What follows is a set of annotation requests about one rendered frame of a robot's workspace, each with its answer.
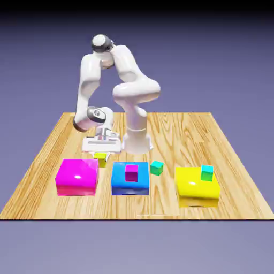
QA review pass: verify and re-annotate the small green cube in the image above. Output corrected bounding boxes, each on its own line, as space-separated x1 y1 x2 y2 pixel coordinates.
149 160 164 177
200 164 214 182

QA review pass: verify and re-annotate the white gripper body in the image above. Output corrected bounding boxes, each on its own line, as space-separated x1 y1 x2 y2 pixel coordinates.
81 136 122 154

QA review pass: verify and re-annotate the large magenta box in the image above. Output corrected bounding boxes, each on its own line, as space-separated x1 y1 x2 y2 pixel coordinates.
55 158 100 196

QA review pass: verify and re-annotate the large yellow box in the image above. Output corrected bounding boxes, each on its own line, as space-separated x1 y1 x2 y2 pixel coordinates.
174 166 221 208

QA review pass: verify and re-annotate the small magenta cube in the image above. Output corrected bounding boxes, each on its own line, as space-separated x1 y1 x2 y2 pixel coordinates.
125 164 139 182

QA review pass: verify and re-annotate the small yellow cube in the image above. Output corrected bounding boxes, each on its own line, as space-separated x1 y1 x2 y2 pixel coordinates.
93 153 108 168

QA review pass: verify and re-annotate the large blue box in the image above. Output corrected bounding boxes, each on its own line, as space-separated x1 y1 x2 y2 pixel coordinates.
111 162 150 196

